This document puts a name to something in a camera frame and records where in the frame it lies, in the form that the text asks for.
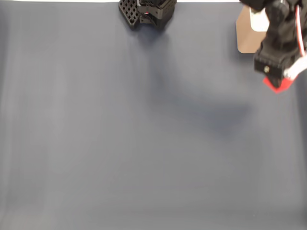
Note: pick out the red cube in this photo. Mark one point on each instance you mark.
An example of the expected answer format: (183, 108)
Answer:
(285, 85)

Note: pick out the beige rectangular box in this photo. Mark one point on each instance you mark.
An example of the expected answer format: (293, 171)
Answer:
(247, 36)

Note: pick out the white crumpled tissue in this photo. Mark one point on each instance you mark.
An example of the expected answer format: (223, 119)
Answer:
(259, 22)

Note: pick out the dark grey mat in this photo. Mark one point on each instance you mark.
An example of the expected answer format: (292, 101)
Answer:
(96, 131)

